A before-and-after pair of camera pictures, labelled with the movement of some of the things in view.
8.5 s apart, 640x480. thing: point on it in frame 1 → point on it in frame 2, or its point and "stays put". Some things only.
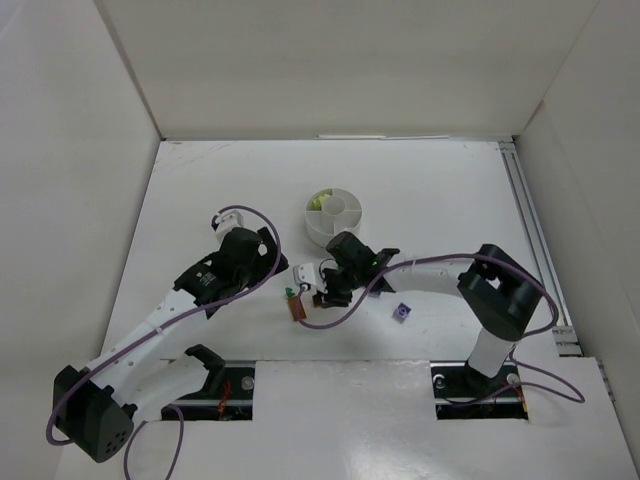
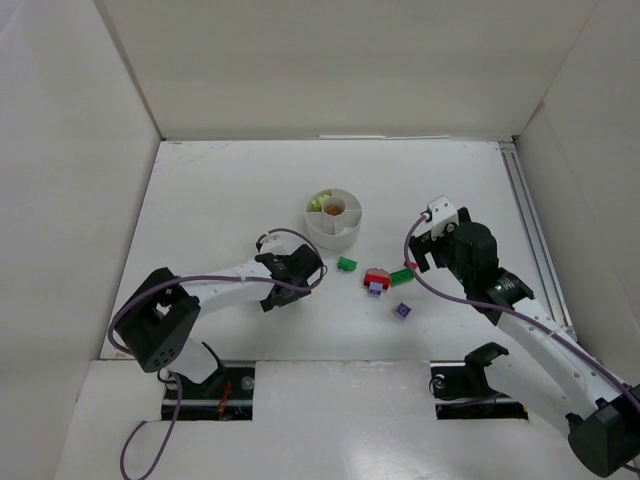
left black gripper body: x=245 y=245 → x=298 y=275
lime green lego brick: x=316 y=203 stays put
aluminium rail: x=566 y=335 stays put
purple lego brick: x=401 y=312 stays put
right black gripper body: x=333 y=286 → x=435 y=248
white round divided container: x=340 y=212 stays put
